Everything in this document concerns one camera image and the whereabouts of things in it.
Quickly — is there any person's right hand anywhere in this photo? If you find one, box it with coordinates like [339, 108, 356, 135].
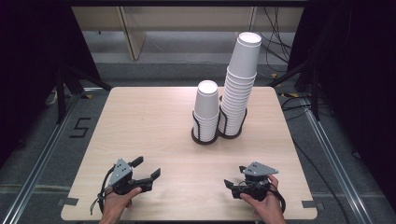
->
[239, 175, 286, 224]

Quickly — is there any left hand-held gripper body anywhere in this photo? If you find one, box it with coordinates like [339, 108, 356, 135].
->
[106, 158, 144, 196]

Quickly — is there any black wire cup holder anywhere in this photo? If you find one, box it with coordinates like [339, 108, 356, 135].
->
[191, 105, 248, 147]

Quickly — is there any black tape strip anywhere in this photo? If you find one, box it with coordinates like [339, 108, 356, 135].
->
[57, 197, 79, 207]
[302, 200, 325, 209]

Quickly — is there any person's left hand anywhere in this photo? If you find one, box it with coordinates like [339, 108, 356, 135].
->
[99, 186, 143, 224]

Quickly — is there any short stack of white cups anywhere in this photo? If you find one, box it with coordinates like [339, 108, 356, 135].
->
[192, 79, 220, 143]

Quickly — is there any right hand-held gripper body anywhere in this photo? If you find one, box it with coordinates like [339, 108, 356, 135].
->
[232, 161, 279, 202]

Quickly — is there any tall stack of white cups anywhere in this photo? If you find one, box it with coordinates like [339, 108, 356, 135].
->
[218, 31, 262, 137]

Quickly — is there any black metal stand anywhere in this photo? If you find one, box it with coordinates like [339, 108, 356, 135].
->
[54, 62, 113, 125]
[267, 46, 321, 122]

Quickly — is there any left hand-held gripper cable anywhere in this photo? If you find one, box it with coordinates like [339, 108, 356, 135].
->
[90, 166, 116, 216]

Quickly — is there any bundle of black hanging cables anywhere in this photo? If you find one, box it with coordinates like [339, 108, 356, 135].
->
[251, 6, 293, 76]

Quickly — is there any hand-held gripper cable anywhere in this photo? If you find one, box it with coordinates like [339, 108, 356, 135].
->
[267, 183, 287, 214]
[90, 166, 116, 216]

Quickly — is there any beige cabinet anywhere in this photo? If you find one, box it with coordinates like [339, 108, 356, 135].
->
[71, 6, 304, 62]

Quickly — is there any black floor cable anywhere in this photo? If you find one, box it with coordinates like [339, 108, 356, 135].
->
[279, 96, 353, 224]

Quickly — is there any aluminium floor rail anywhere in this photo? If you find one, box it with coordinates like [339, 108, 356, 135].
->
[0, 92, 82, 224]
[303, 102, 375, 224]

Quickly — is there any right hand-held gripper cable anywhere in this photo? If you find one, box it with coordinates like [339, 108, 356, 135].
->
[267, 183, 287, 214]

